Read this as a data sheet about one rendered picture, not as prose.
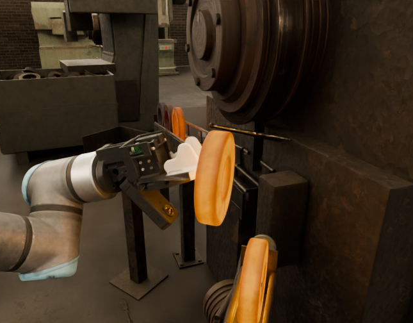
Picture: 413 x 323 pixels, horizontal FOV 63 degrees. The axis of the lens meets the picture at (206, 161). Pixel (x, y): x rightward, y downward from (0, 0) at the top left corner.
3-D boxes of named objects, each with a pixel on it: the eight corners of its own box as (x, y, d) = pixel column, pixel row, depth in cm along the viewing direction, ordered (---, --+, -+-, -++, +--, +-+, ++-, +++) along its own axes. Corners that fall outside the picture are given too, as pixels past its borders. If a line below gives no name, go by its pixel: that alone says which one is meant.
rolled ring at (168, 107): (169, 104, 175) (175, 104, 176) (161, 103, 192) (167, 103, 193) (171, 140, 179) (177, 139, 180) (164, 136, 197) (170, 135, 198)
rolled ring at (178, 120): (170, 116, 180) (176, 115, 181) (175, 149, 176) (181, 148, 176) (174, 100, 163) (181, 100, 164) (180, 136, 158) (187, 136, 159)
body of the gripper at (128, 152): (149, 141, 52) (86, 155, 56) (166, 191, 54) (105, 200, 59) (168, 128, 59) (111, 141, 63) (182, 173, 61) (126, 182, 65)
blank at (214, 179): (238, 125, 60) (219, 124, 61) (219, 140, 46) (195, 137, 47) (231, 207, 64) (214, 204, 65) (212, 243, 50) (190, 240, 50)
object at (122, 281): (132, 257, 180) (120, 125, 154) (170, 276, 166) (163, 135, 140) (101, 278, 165) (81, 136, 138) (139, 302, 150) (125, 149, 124)
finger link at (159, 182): (185, 175, 52) (136, 183, 55) (187, 184, 52) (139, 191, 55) (194, 164, 56) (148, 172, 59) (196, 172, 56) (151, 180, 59)
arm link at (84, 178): (83, 211, 60) (111, 187, 68) (105, 207, 58) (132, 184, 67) (63, 164, 57) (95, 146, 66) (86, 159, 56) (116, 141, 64)
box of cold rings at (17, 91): (109, 130, 405) (102, 61, 376) (122, 151, 334) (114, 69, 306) (12, 140, 367) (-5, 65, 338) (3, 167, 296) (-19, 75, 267)
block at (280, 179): (286, 246, 95) (294, 167, 87) (303, 263, 88) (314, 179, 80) (252, 254, 92) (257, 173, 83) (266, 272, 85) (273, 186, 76)
